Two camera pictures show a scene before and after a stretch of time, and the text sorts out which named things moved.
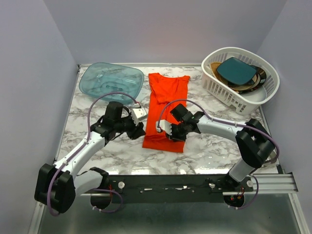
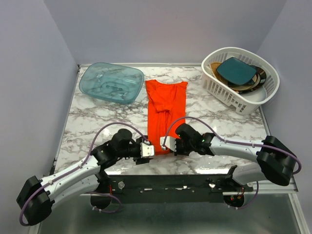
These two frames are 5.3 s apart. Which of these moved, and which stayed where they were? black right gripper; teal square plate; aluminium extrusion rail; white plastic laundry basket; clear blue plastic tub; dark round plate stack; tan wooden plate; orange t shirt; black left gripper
Moved: black right gripper; orange t shirt; black left gripper
Stayed: aluminium extrusion rail; teal square plate; dark round plate stack; tan wooden plate; clear blue plastic tub; white plastic laundry basket
